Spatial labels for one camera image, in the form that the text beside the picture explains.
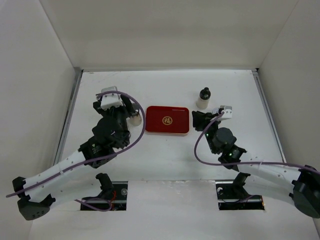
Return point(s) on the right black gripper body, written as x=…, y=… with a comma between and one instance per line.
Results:
x=214, y=126

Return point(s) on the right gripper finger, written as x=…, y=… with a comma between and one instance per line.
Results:
x=198, y=115
x=198, y=125

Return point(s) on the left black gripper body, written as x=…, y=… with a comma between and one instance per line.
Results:
x=120, y=113

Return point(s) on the jar with white lid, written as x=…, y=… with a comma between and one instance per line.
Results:
x=215, y=110

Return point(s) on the clear lid white shaker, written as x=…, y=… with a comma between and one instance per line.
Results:
x=135, y=119

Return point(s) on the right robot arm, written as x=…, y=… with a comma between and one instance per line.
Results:
x=297, y=185

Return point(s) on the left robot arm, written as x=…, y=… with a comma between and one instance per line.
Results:
x=80, y=177

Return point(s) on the white powder shaker black cap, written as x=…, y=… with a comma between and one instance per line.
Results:
x=204, y=98

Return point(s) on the red rectangular tray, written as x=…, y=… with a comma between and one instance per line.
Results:
x=168, y=120

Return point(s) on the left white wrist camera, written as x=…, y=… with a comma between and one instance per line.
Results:
x=110, y=100

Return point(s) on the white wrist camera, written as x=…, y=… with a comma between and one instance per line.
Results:
x=110, y=100
x=226, y=112

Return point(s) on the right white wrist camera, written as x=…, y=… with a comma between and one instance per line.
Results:
x=226, y=112

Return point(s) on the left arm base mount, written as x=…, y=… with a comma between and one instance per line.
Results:
x=112, y=197

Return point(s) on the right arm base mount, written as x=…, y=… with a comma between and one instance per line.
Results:
x=231, y=195

